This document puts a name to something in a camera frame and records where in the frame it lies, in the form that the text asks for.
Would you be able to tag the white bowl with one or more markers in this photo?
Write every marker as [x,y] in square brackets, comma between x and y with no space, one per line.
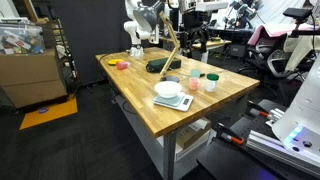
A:
[168,89]

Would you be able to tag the white mug green interior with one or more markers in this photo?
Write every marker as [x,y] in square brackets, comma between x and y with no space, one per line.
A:
[211,82]

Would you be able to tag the black orange clamp near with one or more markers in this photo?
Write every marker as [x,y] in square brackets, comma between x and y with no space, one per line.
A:
[228,134]

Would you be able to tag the pink toy on table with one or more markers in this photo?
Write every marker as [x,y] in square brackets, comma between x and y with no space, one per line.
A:
[122,65]

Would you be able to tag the black orange clamp far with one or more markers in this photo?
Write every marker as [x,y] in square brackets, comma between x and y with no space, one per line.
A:
[257,107]

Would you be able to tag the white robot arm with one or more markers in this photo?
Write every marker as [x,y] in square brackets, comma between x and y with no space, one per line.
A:
[137,34]

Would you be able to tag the aluminium rail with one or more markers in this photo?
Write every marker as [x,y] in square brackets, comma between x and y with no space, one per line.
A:
[274,148]

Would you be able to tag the clear bin of toys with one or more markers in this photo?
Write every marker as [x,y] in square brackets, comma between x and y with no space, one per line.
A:
[21,39]

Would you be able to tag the yellow plate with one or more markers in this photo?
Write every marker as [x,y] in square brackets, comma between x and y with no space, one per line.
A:
[113,62]

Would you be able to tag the black orange clamp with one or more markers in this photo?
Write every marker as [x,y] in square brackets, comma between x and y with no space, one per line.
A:
[257,107]
[228,134]

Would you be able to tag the dark green zip case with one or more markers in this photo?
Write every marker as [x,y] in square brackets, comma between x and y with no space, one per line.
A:
[155,66]

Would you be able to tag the white kitchen scale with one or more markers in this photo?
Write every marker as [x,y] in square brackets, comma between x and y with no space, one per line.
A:
[180,102]

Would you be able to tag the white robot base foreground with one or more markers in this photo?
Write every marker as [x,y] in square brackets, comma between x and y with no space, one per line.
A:
[299,127]

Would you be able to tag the pink plastic cup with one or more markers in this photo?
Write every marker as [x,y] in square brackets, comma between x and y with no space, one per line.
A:
[194,83]

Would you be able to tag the office chair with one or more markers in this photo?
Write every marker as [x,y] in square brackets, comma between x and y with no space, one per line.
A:
[267,57]

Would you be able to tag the teal plastic cup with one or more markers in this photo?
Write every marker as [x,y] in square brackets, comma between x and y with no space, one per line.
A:
[195,73]

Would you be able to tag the large cardboard box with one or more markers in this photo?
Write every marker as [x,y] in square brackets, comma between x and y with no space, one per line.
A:
[31,79]

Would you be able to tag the cardboard box under table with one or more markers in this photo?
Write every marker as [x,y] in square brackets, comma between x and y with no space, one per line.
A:
[191,133]

